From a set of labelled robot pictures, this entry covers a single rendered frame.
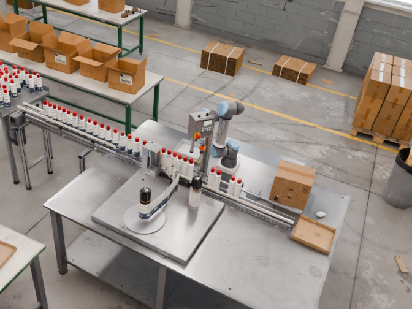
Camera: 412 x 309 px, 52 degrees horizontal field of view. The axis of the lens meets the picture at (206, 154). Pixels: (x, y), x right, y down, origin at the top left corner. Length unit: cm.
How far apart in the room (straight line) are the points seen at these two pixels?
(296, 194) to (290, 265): 62
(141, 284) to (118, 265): 29
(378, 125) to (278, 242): 352
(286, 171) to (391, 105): 308
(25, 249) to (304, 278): 194
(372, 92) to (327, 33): 247
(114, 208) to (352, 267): 246
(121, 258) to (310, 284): 163
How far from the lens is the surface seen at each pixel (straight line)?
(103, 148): 389
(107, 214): 324
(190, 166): 346
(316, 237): 343
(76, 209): 337
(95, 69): 512
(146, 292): 361
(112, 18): 706
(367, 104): 629
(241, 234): 327
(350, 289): 435
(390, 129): 646
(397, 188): 532
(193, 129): 327
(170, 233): 312
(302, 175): 349
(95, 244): 393
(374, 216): 521
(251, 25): 869
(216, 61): 737
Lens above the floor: 319
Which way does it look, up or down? 37 degrees down
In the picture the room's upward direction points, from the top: 9 degrees clockwise
